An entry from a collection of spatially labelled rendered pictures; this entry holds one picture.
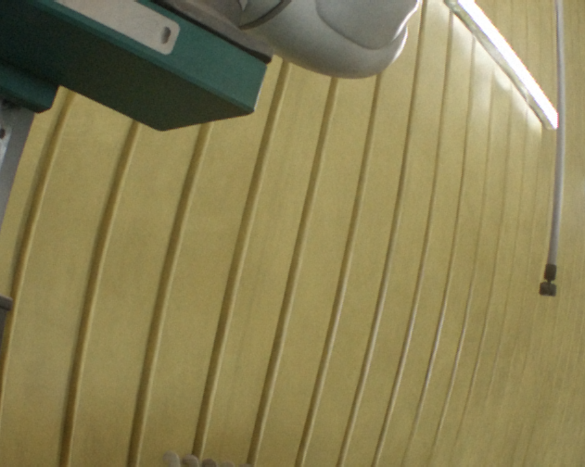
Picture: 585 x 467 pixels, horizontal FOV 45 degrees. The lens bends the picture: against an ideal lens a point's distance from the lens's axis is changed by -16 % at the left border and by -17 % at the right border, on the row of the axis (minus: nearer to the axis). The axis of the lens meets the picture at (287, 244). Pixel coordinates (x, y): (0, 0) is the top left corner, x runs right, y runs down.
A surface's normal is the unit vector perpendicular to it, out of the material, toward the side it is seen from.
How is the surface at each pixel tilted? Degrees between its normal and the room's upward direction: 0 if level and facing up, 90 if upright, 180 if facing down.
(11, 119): 90
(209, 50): 90
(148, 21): 90
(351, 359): 90
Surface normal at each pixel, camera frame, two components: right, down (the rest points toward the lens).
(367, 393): 0.77, 0.03
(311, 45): 0.03, 0.90
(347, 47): 0.32, 0.72
